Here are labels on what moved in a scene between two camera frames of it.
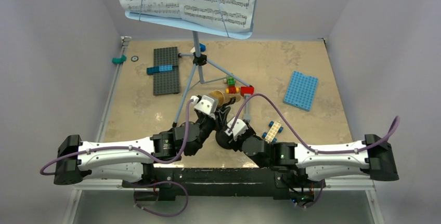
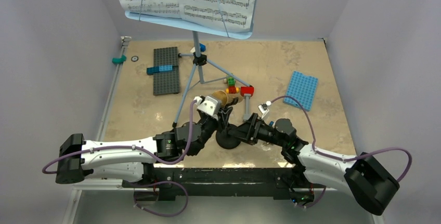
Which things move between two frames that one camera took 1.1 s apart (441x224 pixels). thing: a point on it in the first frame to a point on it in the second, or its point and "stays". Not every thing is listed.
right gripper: [234, 143] to [241, 131]
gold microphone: [223, 99] stays
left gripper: [215, 122] stays
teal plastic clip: [119, 60] stays
